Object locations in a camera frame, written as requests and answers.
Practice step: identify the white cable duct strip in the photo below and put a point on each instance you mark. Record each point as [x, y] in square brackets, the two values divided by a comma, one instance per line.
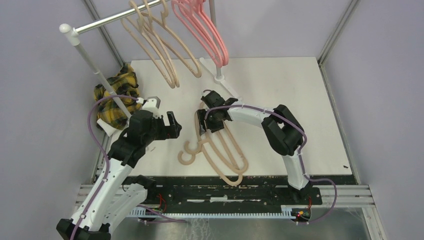
[140, 212]

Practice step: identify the white rack foot far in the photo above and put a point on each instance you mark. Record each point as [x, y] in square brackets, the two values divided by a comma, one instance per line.
[219, 77]

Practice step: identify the white rack foot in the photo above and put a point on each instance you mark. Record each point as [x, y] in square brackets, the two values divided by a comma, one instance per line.
[108, 129]
[219, 77]

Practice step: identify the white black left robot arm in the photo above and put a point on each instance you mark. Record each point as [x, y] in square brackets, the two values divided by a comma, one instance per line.
[99, 215]

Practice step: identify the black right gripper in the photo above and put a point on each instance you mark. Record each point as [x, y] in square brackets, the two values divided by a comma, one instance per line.
[214, 127]

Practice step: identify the white rack foot near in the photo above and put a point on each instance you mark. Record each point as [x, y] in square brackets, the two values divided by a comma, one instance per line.
[108, 129]

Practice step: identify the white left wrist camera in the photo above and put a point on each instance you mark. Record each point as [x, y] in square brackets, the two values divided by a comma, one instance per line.
[151, 104]

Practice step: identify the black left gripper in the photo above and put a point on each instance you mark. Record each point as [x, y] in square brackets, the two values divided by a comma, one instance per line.
[172, 131]

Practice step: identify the beige plastic hanger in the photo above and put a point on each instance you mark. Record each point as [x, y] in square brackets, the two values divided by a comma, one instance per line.
[141, 29]
[192, 159]
[219, 146]
[196, 70]

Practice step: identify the beige plastic hanger bottom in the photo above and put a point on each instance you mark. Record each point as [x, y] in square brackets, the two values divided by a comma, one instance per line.
[192, 159]

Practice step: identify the metal rack top bar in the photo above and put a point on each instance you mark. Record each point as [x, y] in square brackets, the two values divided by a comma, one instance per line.
[112, 18]

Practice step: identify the white rack left pole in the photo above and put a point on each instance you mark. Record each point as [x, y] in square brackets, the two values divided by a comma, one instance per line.
[71, 35]

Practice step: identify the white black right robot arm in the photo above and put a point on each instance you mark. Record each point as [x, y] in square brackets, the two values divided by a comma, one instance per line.
[284, 133]

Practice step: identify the beige plastic hanger top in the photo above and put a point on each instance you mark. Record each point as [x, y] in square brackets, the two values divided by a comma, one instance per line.
[196, 70]

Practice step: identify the aluminium frame rail base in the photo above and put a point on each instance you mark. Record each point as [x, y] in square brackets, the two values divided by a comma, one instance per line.
[345, 195]

